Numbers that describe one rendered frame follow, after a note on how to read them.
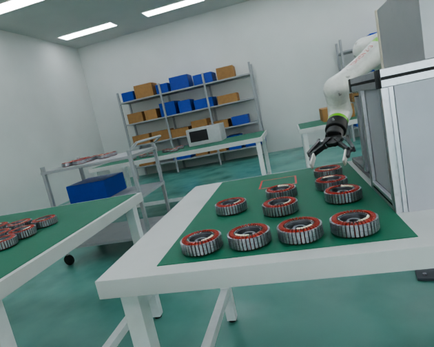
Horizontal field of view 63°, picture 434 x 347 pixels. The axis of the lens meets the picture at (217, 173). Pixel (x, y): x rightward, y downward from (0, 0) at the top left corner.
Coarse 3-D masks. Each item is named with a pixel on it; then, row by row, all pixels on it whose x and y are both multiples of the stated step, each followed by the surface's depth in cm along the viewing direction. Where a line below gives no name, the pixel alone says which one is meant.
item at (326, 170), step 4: (316, 168) 147; (320, 168) 148; (324, 168) 148; (328, 168) 148; (332, 168) 147; (336, 168) 140; (340, 168) 141; (316, 172) 143; (320, 172) 141; (324, 172) 140; (328, 172) 140; (332, 172) 140; (336, 172) 140; (340, 172) 141; (316, 176) 144; (320, 176) 142
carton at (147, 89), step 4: (144, 84) 777; (148, 84) 776; (152, 84) 784; (156, 84) 812; (136, 88) 782; (140, 88) 781; (144, 88) 779; (148, 88) 778; (152, 88) 779; (136, 92) 784; (140, 92) 782; (144, 92) 781; (148, 92) 779; (152, 92) 778; (136, 96) 785; (140, 96) 784; (144, 96) 783
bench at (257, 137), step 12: (264, 132) 445; (204, 144) 457; (216, 144) 417; (228, 144) 400; (240, 144) 397; (264, 144) 473; (168, 156) 417; (96, 168) 438; (108, 168) 435; (264, 168) 401
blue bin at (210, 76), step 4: (208, 72) 743; (212, 72) 755; (192, 76) 752; (196, 76) 750; (200, 76) 748; (204, 76) 746; (208, 76) 744; (212, 76) 749; (196, 80) 752; (200, 80) 750; (208, 80) 746; (212, 80) 744; (216, 80) 782; (196, 84) 753
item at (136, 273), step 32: (192, 192) 171; (160, 224) 127; (416, 224) 82; (128, 256) 101; (160, 256) 96; (256, 256) 83; (288, 256) 79; (320, 256) 76; (352, 256) 74; (384, 256) 73; (416, 256) 72; (96, 288) 88; (128, 288) 87; (160, 288) 85; (192, 288) 83
